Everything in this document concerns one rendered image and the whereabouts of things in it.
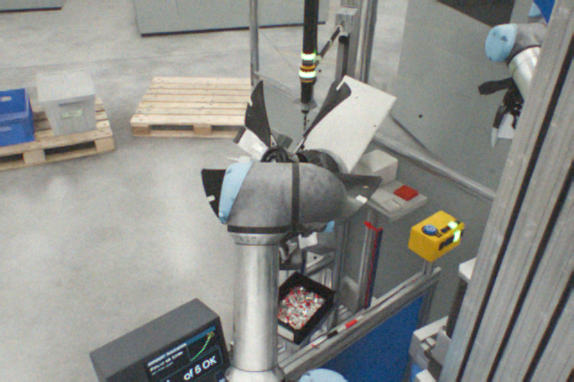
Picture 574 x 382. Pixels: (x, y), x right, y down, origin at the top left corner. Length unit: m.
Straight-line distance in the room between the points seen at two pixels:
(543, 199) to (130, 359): 0.82
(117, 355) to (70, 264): 2.23
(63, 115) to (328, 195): 3.58
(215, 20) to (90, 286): 4.72
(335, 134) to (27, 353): 1.88
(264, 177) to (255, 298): 0.22
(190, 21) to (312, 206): 6.26
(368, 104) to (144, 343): 1.21
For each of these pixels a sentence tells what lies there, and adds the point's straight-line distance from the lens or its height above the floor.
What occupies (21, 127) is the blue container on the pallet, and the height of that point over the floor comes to 0.28.
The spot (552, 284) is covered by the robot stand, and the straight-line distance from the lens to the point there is 0.67.
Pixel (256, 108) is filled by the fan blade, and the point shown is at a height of 1.30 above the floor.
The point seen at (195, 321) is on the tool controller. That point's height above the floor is 1.25.
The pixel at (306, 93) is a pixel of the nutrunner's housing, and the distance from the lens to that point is 1.54.
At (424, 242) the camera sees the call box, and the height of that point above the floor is 1.05.
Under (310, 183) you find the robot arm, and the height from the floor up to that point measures 1.60.
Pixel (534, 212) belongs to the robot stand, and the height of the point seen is 1.77.
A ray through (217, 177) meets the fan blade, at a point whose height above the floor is 1.08.
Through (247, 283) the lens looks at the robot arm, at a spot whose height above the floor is 1.44.
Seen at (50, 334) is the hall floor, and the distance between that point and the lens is 2.98.
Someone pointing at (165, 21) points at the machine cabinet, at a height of 0.19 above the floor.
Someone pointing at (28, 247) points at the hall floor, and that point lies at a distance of 3.58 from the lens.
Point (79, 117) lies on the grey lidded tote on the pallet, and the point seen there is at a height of 0.28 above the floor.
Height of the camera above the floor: 2.11
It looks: 34 degrees down
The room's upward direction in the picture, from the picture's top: 1 degrees clockwise
